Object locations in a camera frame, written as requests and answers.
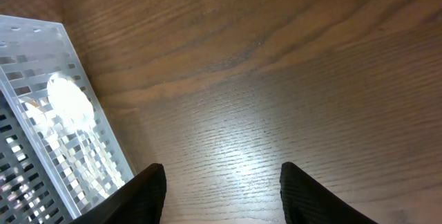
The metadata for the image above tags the clear perforated plastic basket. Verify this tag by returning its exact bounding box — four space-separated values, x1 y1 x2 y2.
1 15 134 223

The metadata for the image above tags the white plastic spoon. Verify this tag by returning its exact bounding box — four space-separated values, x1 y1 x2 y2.
47 74 95 129

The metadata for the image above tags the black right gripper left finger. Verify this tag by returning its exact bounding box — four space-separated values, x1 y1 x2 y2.
72 163 166 224

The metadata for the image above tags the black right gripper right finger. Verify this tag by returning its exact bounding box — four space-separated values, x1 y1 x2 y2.
280 162 376 224

